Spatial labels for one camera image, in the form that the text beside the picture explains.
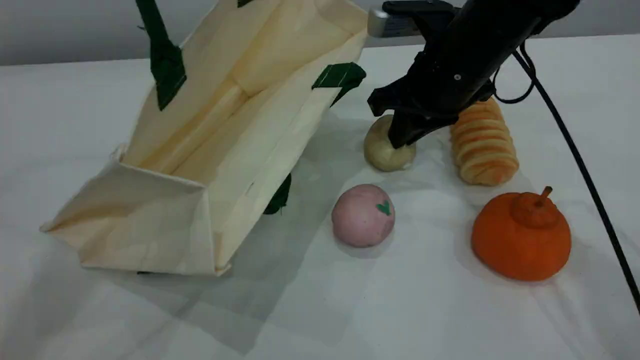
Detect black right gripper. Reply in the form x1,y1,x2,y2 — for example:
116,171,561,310
367,20,521,150

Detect beige round egg yolk pastry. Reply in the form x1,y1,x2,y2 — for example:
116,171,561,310
363,115,417,172

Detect white canvas handbag green handles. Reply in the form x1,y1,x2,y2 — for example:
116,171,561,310
39,0,369,277

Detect striped golden spiral bread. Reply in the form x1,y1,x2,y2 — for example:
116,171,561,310
450,97,520,187

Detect pink round bun green leaf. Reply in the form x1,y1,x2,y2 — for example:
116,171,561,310
331,183,396,249

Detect orange pumpkin shaped toy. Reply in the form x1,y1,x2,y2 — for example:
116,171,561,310
471,186,572,282

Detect black cable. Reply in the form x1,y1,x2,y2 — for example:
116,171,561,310
492,42,640,313

